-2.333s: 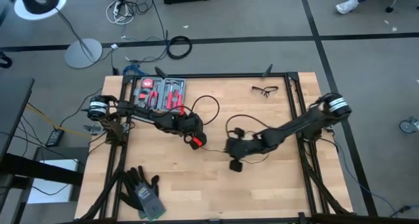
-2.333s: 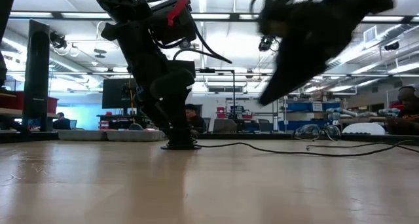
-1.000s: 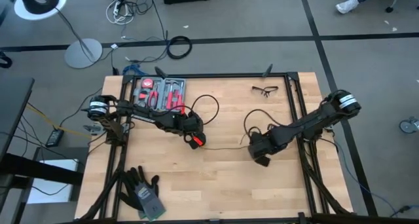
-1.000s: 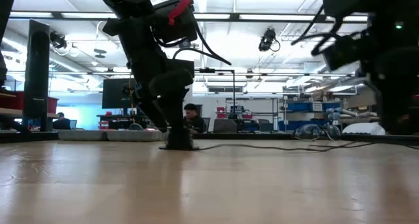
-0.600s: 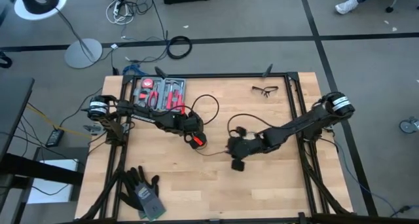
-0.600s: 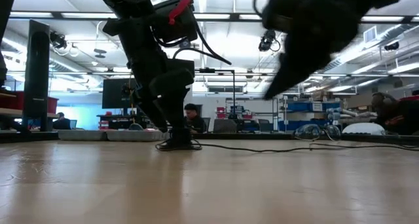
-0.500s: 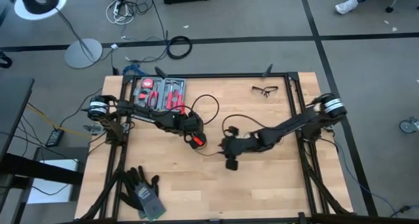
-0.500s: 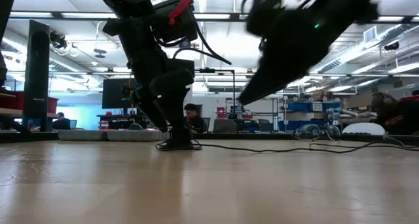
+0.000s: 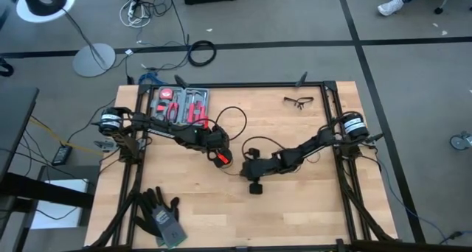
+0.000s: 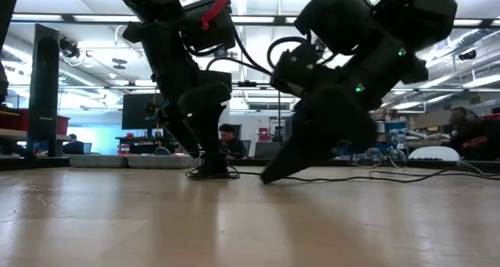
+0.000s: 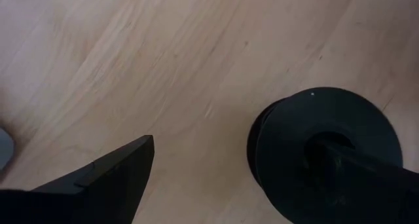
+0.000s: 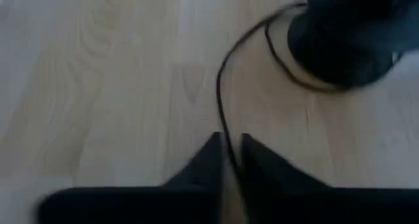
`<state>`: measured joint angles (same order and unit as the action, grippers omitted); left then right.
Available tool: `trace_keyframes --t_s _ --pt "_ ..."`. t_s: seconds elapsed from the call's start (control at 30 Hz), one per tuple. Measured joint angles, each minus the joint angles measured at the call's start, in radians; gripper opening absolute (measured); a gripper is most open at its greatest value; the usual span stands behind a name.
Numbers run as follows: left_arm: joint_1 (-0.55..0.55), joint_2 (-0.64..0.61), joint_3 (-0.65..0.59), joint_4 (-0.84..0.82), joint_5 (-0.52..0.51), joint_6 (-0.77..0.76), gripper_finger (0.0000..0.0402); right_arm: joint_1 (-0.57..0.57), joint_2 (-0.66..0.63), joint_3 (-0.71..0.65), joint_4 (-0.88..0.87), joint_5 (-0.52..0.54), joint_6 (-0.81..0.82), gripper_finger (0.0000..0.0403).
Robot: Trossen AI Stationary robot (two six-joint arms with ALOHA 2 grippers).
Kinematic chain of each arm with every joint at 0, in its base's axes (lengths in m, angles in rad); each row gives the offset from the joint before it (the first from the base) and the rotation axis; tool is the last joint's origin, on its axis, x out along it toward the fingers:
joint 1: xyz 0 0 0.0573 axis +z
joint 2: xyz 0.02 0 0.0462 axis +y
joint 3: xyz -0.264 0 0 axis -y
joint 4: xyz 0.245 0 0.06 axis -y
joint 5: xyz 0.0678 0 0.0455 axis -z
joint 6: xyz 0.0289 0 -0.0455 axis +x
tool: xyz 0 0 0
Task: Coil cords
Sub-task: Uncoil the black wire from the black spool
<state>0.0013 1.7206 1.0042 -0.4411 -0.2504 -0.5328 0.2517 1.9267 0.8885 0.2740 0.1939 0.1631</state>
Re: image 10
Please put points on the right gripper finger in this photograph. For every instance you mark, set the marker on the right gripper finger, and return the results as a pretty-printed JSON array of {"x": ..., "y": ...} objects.
[{"x": 289, "y": 161}]

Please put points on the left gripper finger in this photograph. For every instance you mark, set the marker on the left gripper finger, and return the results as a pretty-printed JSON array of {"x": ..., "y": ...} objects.
[
  {"x": 181, "y": 130},
  {"x": 211, "y": 130}
]

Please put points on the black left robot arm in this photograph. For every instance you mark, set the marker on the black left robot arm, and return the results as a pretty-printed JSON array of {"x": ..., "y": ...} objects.
[{"x": 168, "y": 44}]

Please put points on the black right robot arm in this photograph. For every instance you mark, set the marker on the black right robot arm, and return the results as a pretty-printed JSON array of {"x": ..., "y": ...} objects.
[{"x": 390, "y": 33}]

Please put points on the person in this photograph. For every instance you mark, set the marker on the person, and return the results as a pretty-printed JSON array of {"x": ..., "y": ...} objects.
[
  {"x": 73, "y": 146},
  {"x": 230, "y": 142},
  {"x": 472, "y": 138}
]

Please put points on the grey laptop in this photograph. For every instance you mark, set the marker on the grey laptop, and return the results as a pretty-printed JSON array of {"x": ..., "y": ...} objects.
[{"x": 267, "y": 150}]

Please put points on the clear safety glasses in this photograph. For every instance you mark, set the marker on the clear safety glasses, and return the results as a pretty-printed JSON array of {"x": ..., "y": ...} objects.
[{"x": 371, "y": 156}]

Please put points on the black monitor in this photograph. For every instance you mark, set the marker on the black monitor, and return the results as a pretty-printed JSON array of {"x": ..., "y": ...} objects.
[{"x": 134, "y": 111}]

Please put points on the blue bin shelf rack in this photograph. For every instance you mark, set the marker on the blue bin shelf rack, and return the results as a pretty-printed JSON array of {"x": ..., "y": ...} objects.
[{"x": 386, "y": 126}]

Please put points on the white pedal trash bin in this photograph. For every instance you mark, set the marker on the white pedal trash bin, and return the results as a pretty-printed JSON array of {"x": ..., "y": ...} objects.
[{"x": 433, "y": 153}]

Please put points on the black ceiling fixture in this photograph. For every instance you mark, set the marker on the black ceiling fixture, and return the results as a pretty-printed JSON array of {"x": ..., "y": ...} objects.
[{"x": 466, "y": 55}]

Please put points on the red plastic storage bin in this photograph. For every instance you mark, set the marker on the red plastic storage bin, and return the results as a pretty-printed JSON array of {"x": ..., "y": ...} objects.
[{"x": 11, "y": 120}]

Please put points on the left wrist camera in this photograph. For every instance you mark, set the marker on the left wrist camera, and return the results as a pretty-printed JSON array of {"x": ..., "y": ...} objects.
[{"x": 216, "y": 81}]

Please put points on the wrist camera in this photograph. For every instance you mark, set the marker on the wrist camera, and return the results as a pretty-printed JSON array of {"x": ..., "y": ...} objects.
[
  {"x": 216, "y": 81},
  {"x": 297, "y": 70}
]

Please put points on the overhead camera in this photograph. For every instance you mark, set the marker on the overhead camera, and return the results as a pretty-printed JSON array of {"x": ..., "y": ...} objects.
[{"x": 220, "y": 52}]

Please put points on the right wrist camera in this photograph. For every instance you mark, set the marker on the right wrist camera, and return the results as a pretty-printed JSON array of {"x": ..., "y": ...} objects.
[{"x": 297, "y": 70}]

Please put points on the small black camera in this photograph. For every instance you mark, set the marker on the small black camera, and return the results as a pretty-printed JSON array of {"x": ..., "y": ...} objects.
[{"x": 68, "y": 48}]

